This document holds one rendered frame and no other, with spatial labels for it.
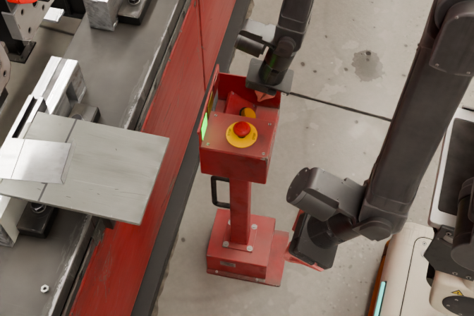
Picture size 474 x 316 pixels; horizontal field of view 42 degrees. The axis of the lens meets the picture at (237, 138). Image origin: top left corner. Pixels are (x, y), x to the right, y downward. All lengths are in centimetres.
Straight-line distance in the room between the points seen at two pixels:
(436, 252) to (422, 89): 56
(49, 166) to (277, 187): 122
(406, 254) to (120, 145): 101
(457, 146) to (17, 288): 83
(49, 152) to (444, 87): 77
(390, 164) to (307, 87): 178
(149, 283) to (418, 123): 150
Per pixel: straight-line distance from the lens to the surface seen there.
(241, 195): 171
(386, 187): 78
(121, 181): 112
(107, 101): 138
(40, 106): 125
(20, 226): 123
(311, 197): 86
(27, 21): 109
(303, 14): 119
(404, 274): 186
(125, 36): 150
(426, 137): 69
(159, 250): 209
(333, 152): 234
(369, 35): 273
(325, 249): 97
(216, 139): 141
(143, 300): 204
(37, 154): 118
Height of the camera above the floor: 196
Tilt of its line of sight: 57 degrees down
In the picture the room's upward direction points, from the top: straight up
